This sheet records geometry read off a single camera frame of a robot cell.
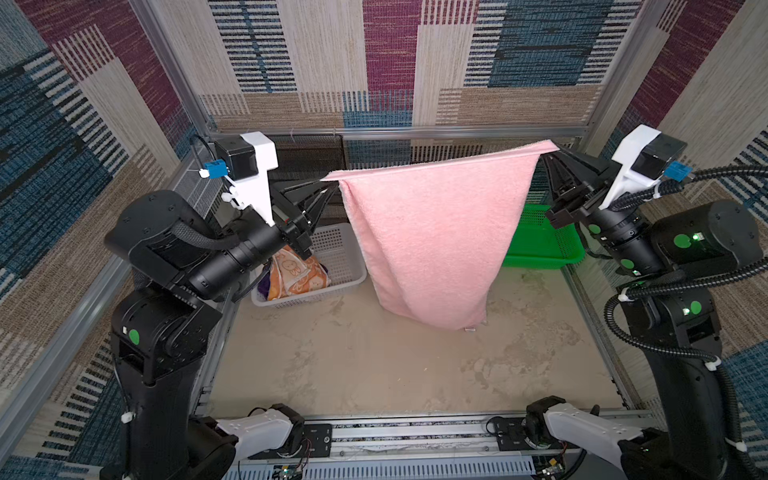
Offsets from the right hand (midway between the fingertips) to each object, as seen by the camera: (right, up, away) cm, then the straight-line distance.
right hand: (547, 150), depth 41 cm
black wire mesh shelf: (-49, +18, +62) cm, 81 cm away
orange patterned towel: (-51, -21, +53) cm, 76 cm away
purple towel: (-59, -25, +51) cm, 81 cm away
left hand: (-29, -4, -2) cm, 29 cm away
